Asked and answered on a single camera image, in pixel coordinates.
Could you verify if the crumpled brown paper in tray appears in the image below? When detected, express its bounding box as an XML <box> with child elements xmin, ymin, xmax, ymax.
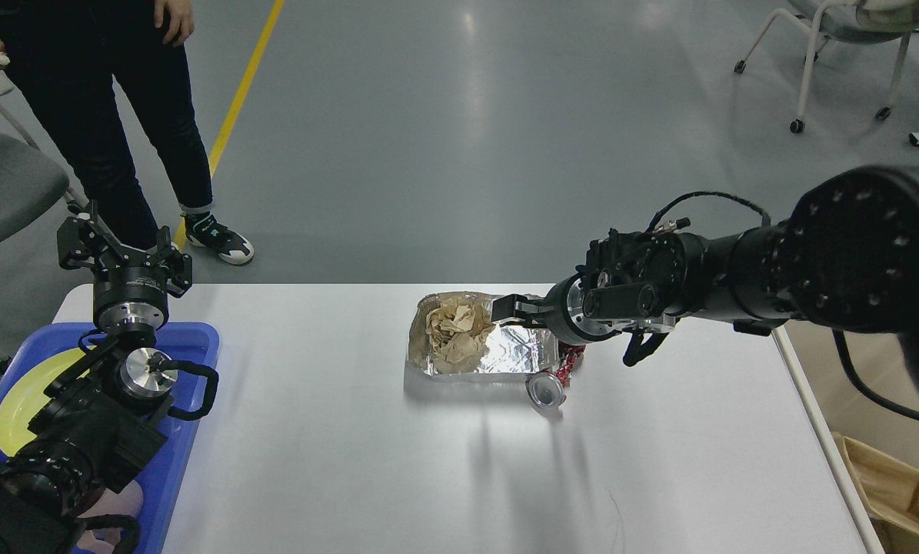
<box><xmin>425</xmin><ymin>295</ymin><xmax>495</xmax><ymax>365</ymax></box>

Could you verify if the blue plastic tray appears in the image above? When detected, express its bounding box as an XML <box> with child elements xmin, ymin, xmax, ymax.
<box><xmin>0</xmin><ymin>322</ymin><xmax>220</xmax><ymax>553</ymax></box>

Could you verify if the beige waste bin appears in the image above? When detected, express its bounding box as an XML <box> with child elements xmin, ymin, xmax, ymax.
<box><xmin>777</xmin><ymin>322</ymin><xmax>919</xmax><ymax>469</ymax></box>

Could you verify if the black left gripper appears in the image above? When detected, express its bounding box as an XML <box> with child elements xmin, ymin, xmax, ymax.
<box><xmin>56</xmin><ymin>202</ymin><xmax>193</xmax><ymax>332</ymax></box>

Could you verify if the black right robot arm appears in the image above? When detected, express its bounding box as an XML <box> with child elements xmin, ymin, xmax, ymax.
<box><xmin>491</xmin><ymin>165</ymin><xmax>919</xmax><ymax>420</ymax></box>

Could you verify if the seated person in black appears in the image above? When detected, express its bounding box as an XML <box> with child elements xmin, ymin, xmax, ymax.
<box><xmin>0</xmin><ymin>1</ymin><xmax>214</xmax><ymax>250</ymax></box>

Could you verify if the person's hand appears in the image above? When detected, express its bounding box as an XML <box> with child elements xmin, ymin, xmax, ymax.
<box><xmin>153</xmin><ymin>0</ymin><xmax>195</xmax><ymax>47</ymax></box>

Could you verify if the crushed red can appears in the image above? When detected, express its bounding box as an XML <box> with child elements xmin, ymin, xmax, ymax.
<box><xmin>525</xmin><ymin>342</ymin><xmax>586</xmax><ymax>410</ymax></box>

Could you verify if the white office chair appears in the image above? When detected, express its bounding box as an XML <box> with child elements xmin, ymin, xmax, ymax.
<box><xmin>734</xmin><ymin>1</ymin><xmax>919</xmax><ymax>135</ymax></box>

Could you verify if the yellow plastic plate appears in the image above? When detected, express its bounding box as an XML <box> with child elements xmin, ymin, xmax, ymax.
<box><xmin>0</xmin><ymin>348</ymin><xmax>85</xmax><ymax>457</ymax></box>

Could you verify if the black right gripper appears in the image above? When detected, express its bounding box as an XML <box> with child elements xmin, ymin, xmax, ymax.
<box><xmin>491</xmin><ymin>275</ymin><xmax>621</xmax><ymax>346</ymax></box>

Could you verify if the foil tray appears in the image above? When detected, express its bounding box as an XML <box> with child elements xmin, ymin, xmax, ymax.
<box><xmin>407</xmin><ymin>291</ymin><xmax>560</xmax><ymax>382</ymax></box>

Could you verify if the grey chair with wheels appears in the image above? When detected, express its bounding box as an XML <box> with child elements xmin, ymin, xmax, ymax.
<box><xmin>0</xmin><ymin>65</ymin><xmax>91</xmax><ymax>374</ymax></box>

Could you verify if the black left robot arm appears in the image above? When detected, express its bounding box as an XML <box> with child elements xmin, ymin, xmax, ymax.
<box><xmin>0</xmin><ymin>202</ymin><xmax>219</xmax><ymax>553</ymax></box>

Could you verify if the brown paper bag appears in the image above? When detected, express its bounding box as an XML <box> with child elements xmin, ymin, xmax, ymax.
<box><xmin>832</xmin><ymin>432</ymin><xmax>919</xmax><ymax>553</ymax></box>

